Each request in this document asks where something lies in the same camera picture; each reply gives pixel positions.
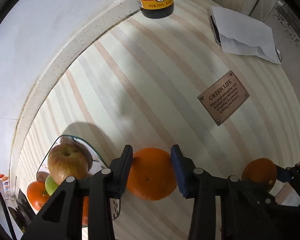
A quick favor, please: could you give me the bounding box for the large orange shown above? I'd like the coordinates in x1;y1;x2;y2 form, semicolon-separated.
127;148;177;201

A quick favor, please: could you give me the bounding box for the dark reddish orange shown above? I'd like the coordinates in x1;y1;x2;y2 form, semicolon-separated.
241;158;277;192

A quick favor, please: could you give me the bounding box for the red green apple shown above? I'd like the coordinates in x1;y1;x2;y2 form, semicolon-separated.
47;144;89;185

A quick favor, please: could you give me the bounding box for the small orange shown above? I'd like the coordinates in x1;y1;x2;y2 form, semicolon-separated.
27;181;50;211

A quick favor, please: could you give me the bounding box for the medium orange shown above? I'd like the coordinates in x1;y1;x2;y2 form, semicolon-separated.
82;196;89;226

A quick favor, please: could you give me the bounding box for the brown kiwi fruit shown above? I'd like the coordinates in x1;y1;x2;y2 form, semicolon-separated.
60;135;93;170

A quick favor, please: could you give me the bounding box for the floral oval plate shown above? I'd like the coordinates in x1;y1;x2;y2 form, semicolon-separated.
36;135;121;228

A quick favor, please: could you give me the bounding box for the striped table mat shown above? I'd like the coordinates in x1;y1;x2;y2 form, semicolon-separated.
14;0;300;240

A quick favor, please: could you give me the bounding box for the black gas stove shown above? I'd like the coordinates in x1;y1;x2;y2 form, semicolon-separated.
8;190;36;233

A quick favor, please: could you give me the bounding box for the white folded paper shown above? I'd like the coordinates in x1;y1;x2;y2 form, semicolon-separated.
210;6;281;64

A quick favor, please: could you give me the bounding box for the colourful wall sticker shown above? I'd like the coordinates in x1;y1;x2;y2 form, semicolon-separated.
0;174;10;200

